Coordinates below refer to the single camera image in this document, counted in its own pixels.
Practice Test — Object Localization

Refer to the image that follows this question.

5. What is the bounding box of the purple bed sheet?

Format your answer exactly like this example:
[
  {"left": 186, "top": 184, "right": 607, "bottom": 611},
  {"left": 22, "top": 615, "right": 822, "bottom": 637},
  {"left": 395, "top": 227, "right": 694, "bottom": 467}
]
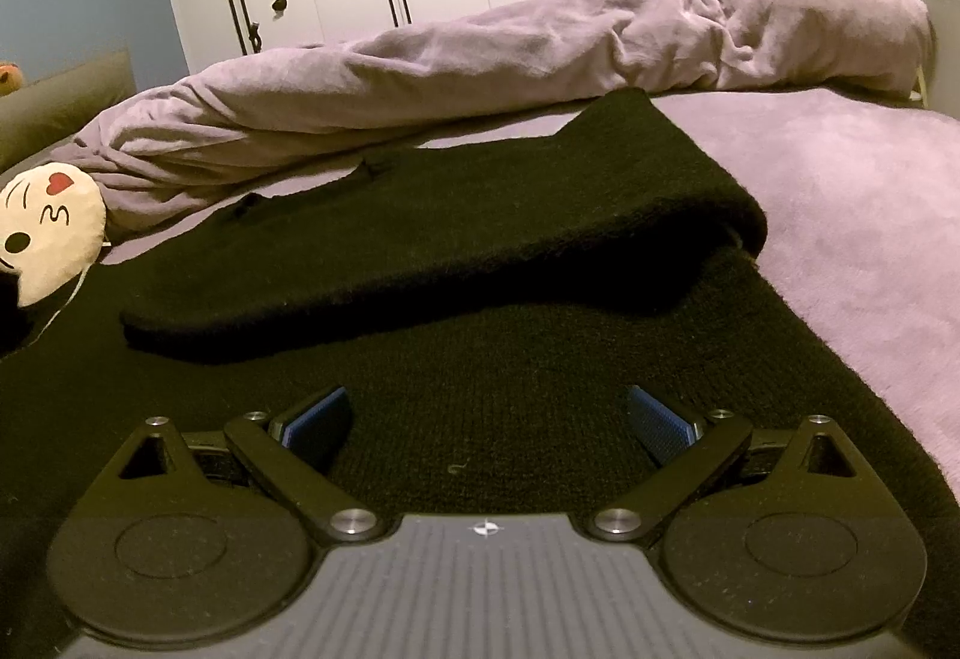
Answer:
[{"left": 409, "top": 89, "right": 958, "bottom": 491}]

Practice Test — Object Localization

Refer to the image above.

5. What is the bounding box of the kiss emoji pillow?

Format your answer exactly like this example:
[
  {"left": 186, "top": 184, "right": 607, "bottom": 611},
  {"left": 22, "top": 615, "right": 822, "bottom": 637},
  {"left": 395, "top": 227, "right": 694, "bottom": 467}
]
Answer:
[{"left": 2, "top": 162, "right": 106, "bottom": 308}]

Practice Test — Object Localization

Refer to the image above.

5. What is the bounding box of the black knitted garment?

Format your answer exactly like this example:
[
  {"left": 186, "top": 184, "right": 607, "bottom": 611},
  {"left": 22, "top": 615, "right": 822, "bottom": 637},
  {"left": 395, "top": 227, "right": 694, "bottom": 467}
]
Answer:
[{"left": 2, "top": 91, "right": 958, "bottom": 657}]

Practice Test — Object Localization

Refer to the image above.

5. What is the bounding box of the orange plush toy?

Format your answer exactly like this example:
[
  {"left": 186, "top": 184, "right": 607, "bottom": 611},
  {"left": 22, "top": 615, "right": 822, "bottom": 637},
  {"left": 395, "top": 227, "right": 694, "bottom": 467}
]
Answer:
[{"left": 0, "top": 61, "right": 25, "bottom": 97}]

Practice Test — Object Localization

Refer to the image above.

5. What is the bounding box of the rolled purple blanket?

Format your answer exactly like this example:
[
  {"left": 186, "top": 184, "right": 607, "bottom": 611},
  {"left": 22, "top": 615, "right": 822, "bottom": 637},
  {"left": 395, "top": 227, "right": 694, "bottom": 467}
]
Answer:
[{"left": 53, "top": 0, "right": 932, "bottom": 240}]

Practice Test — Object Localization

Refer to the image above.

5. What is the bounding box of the olive green headboard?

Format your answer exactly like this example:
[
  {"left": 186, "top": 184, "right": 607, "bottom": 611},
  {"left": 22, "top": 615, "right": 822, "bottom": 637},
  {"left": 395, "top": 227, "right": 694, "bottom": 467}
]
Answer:
[{"left": 2, "top": 49, "right": 137, "bottom": 171}]

